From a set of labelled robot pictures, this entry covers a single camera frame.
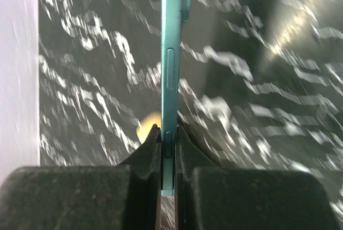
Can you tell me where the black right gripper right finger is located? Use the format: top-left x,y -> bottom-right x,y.
175,127 -> 340,229

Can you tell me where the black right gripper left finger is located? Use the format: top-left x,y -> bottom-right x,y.
1,125 -> 161,229

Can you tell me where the teal smartphone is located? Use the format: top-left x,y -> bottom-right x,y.
161,0 -> 191,196

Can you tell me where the yellow marker pen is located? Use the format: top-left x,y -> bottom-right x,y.
136,112 -> 161,144

